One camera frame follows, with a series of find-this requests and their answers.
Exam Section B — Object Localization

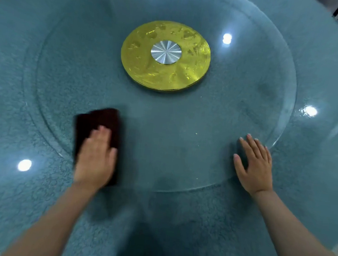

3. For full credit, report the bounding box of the round glass turntable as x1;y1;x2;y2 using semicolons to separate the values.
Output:
12;0;307;205

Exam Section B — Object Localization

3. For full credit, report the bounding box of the yellow round disc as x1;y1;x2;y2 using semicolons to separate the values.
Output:
117;16;215;96

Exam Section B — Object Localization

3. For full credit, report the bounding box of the person's right hand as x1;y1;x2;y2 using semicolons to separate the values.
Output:
229;132;279;199

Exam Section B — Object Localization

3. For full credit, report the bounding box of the round blue table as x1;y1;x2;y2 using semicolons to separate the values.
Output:
0;0;338;256

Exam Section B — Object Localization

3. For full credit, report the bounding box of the dark red cloth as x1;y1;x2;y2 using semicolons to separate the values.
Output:
68;104;126;188

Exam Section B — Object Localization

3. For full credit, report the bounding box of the person's left forearm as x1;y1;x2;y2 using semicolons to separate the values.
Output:
2;176;100;256

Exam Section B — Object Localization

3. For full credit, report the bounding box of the person's left hand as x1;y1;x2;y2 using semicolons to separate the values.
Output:
72;123;120;192

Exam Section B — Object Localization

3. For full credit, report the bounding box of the person's right forearm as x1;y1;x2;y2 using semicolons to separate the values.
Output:
247;189;338;256

